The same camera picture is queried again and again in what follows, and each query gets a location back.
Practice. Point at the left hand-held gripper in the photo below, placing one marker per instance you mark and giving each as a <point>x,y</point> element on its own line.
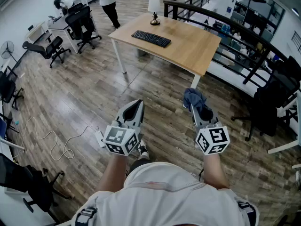
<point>117,138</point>

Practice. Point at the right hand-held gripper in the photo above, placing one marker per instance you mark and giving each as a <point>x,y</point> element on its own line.
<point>211,140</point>

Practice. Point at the dark blue cloth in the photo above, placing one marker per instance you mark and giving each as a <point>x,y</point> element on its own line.
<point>194,98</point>

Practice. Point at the black keyboard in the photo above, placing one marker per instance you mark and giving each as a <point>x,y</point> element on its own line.
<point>151,38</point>

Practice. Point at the person's left forearm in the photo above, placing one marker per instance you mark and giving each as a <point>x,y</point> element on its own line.
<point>113,173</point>

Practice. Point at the person's right forearm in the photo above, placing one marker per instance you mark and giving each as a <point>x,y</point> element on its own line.
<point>214,171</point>

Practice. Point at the person's white shoe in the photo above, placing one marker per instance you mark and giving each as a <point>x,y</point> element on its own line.
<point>143,149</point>

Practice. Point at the white power strip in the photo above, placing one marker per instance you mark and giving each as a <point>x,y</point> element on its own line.
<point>100,138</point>

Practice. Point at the white table leg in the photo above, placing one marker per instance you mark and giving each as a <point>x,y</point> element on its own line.
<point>195,81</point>
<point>118,55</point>

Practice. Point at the person's black shorts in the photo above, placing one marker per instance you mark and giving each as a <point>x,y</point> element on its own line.
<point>138,163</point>

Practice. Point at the black office chair with jacket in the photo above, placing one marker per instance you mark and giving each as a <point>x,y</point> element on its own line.
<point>270,102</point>

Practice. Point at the white desk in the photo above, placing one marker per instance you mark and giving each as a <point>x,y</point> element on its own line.
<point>282,147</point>
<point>57,27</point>

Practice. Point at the person's white shirt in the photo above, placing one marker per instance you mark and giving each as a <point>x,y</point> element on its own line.
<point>164,201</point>

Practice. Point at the black curved metal railing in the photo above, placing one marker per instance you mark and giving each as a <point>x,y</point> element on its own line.
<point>235,23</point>

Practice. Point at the black reclined office chair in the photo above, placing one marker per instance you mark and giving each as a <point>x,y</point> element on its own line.
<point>50,47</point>

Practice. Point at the black mesh office chair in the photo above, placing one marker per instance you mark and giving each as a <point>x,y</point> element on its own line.
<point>80,22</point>

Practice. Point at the table lamp with white shade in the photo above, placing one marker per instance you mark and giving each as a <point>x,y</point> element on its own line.
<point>154,5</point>

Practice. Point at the white low cabinet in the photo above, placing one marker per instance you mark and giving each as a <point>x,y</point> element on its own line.
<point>36,30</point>

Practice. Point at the black standing fan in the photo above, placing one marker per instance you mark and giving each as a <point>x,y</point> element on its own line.
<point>6,49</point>

